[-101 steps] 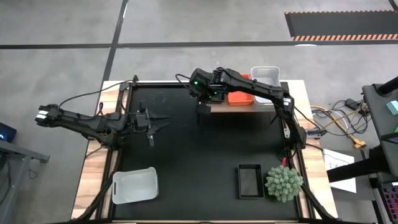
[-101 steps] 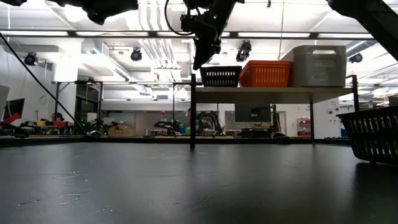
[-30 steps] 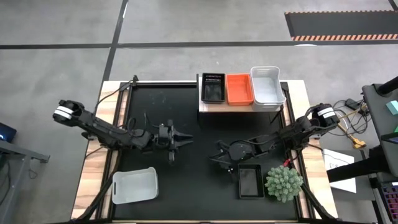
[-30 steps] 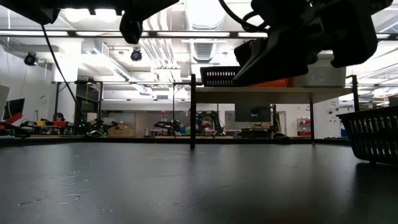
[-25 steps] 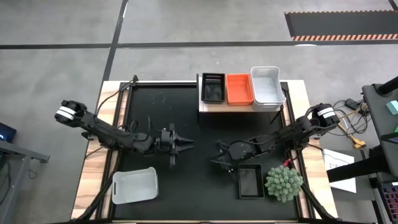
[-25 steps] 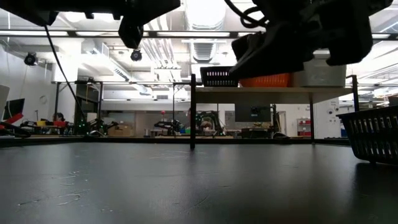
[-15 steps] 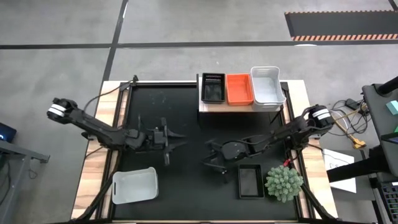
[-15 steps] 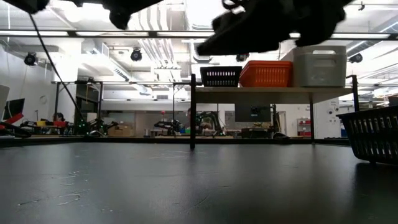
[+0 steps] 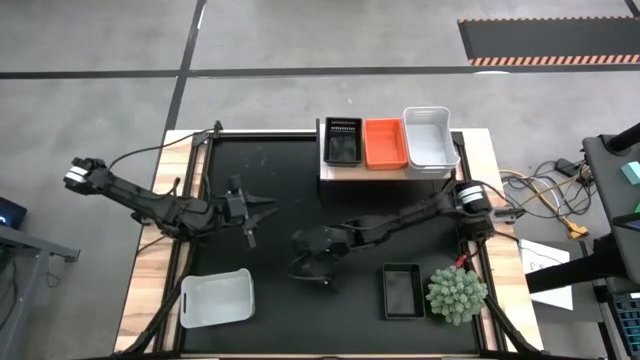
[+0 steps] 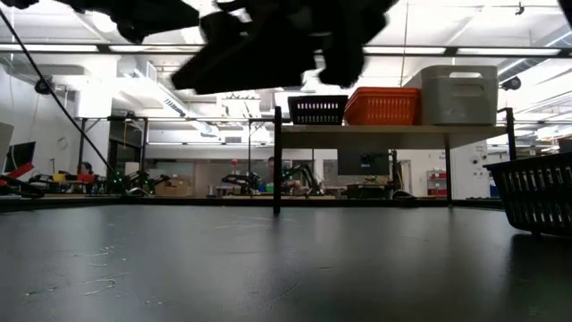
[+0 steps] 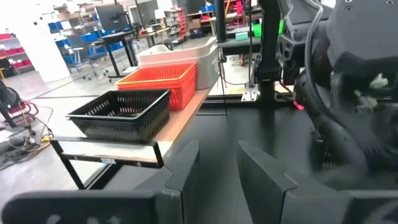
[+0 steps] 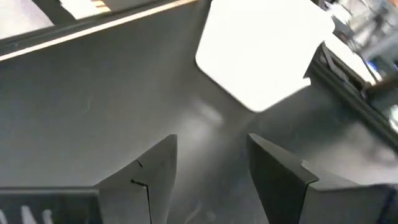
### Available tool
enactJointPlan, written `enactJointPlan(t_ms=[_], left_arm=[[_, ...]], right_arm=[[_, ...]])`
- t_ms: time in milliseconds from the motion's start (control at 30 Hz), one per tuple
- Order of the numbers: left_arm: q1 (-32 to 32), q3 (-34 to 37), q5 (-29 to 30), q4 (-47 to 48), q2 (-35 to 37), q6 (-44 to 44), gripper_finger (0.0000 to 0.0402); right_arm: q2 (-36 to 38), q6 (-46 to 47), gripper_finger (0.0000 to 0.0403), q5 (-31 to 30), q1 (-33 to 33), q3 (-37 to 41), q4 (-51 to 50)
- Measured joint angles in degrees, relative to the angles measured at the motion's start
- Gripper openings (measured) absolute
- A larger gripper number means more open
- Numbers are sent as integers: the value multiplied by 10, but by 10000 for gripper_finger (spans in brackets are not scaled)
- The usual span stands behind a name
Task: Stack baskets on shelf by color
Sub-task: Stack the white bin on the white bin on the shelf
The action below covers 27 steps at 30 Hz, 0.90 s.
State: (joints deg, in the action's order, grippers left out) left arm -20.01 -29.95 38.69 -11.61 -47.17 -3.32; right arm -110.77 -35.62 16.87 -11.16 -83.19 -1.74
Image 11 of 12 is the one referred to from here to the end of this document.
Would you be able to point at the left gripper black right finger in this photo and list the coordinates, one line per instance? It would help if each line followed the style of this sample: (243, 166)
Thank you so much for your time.
(261, 193)

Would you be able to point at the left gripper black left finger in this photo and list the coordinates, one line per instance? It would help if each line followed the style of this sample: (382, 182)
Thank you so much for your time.
(186, 186)

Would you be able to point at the orange slotted plastic basket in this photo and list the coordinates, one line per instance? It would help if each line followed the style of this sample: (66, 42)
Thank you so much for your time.
(183, 98)
(155, 73)

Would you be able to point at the black slotted plastic basket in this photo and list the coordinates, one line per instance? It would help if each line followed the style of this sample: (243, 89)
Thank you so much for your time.
(115, 130)

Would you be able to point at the white plastic storage bin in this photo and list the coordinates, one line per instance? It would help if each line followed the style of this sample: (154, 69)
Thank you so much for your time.
(206, 77)
(174, 57)

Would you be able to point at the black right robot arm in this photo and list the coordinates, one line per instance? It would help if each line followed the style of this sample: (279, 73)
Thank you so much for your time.
(357, 31)

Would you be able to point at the shelf with blue bins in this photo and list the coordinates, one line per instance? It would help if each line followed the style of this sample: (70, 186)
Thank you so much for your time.
(90, 37)

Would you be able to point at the shelf with red bins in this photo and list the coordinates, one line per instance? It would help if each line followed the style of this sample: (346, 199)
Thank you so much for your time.
(15, 51)

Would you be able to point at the pale green artificial plant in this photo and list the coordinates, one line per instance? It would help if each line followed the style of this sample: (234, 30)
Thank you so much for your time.
(378, 82)

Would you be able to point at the black table mat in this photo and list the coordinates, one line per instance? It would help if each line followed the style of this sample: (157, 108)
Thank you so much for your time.
(224, 130)

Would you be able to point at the grey equipment cart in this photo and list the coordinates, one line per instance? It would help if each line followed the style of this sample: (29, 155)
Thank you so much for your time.
(239, 46)

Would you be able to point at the yellow power plug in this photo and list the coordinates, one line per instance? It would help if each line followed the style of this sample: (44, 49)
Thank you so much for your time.
(46, 138)

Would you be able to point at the green box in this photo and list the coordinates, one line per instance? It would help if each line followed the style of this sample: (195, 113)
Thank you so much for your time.
(256, 30)

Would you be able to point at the teal box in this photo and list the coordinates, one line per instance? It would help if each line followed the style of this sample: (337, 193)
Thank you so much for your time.
(242, 35)

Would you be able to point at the red parts drawer rack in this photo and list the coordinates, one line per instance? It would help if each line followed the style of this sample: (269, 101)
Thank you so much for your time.
(182, 21)

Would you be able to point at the black office desk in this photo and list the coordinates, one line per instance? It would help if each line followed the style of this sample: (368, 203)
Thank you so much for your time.
(113, 37)

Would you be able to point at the black round pole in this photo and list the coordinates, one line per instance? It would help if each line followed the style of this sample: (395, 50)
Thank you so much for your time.
(220, 18)

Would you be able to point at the red wheeled cart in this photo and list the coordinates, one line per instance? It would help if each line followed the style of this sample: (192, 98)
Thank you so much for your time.
(28, 109)

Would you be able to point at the grey office chair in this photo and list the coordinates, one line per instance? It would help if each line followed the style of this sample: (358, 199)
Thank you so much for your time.
(76, 42)

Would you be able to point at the black computer monitor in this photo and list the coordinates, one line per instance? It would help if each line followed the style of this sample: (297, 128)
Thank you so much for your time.
(112, 17)

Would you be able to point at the white building column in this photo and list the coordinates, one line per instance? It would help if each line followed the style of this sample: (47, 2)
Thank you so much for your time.
(43, 46)

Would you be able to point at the wooden shelf with black frame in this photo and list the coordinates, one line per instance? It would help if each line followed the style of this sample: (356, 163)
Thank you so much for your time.
(183, 115)

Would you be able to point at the silver mounting bracket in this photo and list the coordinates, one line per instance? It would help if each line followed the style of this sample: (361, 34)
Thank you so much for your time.
(250, 93)

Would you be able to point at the black aluminium rig frame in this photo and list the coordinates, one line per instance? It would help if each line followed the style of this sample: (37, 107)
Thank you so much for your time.
(269, 46)

